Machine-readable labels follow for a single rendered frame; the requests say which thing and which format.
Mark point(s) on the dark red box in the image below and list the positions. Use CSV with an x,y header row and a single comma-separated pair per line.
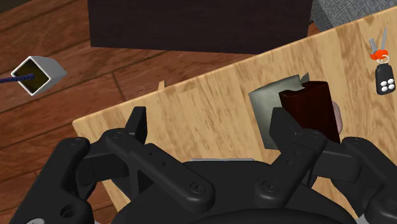
x,y
313,108

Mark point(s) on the white square pot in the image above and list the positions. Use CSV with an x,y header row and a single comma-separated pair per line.
x,y
51,69

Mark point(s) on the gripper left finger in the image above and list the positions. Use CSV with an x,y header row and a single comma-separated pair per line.
x,y
161,169

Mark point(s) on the grey white cloth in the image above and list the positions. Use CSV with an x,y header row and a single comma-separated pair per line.
x,y
263,105

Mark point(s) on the pale pink round thing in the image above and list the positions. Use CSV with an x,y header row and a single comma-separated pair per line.
x,y
337,116

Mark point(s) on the keys with black fob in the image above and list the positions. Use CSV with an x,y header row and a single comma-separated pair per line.
x,y
384,77

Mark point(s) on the dark blue stick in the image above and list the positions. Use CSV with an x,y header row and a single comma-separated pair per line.
x,y
15,78

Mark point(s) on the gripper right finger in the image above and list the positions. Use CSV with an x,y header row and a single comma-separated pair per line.
x,y
293,155

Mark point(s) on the light wooden table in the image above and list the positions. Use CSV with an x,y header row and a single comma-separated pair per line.
x,y
214,111

